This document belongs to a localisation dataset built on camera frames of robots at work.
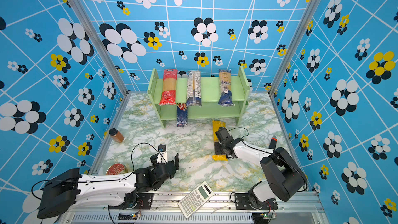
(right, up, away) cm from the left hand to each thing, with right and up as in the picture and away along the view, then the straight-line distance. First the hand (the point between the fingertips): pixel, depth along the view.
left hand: (173, 155), depth 83 cm
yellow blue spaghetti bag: (+27, +31, -6) cm, 42 cm away
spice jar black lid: (-36, +11, +6) cm, 38 cm away
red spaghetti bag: (-1, +31, -6) cm, 32 cm away
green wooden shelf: (+20, +25, +9) cm, 33 cm away
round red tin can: (-30, -7, -2) cm, 31 cm away
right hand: (+26, +2, +9) cm, 28 cm away
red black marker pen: (+58, +4, +10) cm, 59 cm away
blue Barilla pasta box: (+4, +22, +4) cm, 22 cm away
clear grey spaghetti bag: (+11, +34, -4) cm, 36 cm away
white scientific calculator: (+13, -19, -9) cm, 24 cm away
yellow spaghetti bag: (+25, +14, +17) cm, 33 cm away
